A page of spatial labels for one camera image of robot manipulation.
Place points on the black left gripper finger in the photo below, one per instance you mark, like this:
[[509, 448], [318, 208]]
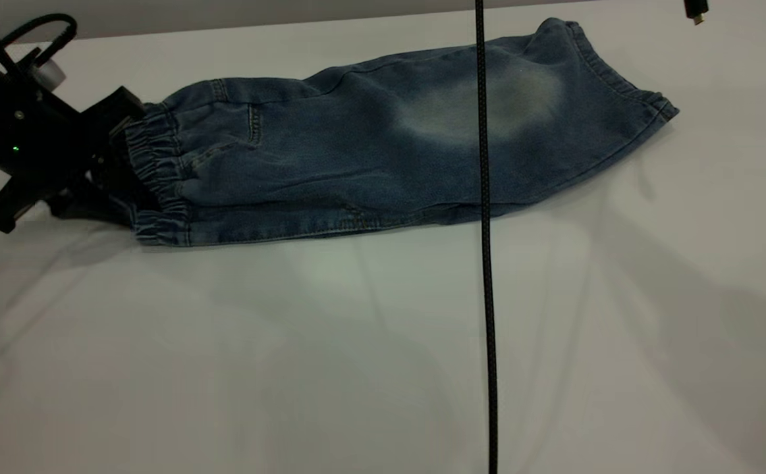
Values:
[[119, 151], [93, 204]]

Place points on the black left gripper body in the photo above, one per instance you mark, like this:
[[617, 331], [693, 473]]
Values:
[[27, 131]]

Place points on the blue denim shorts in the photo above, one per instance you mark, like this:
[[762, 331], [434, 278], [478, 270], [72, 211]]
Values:
[[323, 164]]

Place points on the silver cylindrical connector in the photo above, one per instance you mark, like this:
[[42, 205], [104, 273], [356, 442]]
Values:
[[50, 74]]

